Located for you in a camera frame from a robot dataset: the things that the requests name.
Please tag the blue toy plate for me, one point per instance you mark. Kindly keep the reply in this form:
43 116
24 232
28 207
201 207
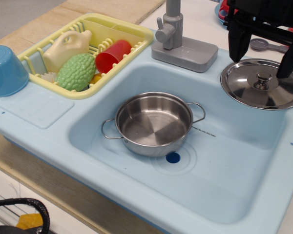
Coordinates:
216 13

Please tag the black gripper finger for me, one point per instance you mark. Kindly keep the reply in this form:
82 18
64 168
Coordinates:
286 65
239 36

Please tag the yellow dish rack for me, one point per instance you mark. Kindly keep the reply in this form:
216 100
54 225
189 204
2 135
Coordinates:
104 30

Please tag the yellow toy piece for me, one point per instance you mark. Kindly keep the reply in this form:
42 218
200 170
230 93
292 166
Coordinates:
95 79

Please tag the black device corner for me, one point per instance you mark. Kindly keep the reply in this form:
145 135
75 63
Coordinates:
16 230

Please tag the grey toy spoon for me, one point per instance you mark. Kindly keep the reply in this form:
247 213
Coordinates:
262 45

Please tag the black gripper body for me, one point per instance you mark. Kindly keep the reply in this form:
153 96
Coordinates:
265 17

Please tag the grey toy faucet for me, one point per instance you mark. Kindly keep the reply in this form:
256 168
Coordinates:
172 47

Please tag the light blue toy sink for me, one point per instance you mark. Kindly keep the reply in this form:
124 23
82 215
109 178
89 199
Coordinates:
235 173

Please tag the cream plastic jug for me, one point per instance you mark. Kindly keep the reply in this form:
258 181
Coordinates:
66 46

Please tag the blue plastic bowl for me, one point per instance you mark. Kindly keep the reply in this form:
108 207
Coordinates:
13 75

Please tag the stainless steel pot lid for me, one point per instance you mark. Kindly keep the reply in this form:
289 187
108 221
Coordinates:
253 82

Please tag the red plastic cup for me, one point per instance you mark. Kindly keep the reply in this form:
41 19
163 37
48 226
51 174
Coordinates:
112 55

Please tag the red toy mug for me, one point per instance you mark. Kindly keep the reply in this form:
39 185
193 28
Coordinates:
223 10

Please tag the yellow tape piece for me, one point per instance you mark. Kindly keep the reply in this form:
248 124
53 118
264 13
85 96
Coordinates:
28 221

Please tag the wooden board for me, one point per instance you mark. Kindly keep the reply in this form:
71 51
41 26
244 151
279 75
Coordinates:
26 22

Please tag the green bumpy toy gourd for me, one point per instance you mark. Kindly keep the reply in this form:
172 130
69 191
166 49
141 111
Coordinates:
77 72

